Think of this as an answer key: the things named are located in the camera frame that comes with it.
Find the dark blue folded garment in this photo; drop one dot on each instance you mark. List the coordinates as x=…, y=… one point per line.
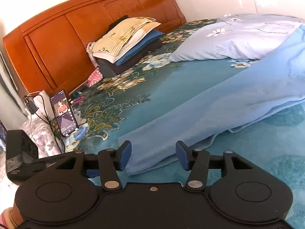
x=149, y=38

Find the black box device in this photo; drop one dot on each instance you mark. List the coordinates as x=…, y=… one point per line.
x=22, y=160

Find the teal floral bed sheet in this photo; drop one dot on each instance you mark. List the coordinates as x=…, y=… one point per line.
x=154, y=86

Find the dark brown folded garment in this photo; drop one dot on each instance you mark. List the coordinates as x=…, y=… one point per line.
x=110, y=70

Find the smartphone with lit screen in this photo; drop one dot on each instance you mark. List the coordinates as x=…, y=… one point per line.
x=63, y=113

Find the black charger with cable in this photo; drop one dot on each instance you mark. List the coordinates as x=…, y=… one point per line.
x=37, y=103

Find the white phone stand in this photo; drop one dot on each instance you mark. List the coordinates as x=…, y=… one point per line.
x=77, y=121

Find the light blue fleece trousers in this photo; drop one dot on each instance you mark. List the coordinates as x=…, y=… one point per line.
x=271, y=85

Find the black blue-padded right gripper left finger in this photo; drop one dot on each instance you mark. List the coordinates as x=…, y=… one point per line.
x=108, y=161

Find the orange wooden headboard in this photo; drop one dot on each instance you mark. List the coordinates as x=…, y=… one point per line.
x=48, y=51

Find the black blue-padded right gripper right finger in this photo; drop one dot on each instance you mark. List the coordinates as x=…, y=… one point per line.
x=191, y=159

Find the pink patterned cloth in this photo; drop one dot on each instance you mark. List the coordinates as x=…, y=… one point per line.
x=95, y=77

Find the pale blue floral quilt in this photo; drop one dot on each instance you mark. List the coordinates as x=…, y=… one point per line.
x=241, y=37

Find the floral grey pillow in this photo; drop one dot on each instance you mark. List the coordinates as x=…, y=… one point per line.
x=40, y=133

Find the yellow striped folded garment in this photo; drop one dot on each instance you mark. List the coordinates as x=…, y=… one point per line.
x=122, y=38

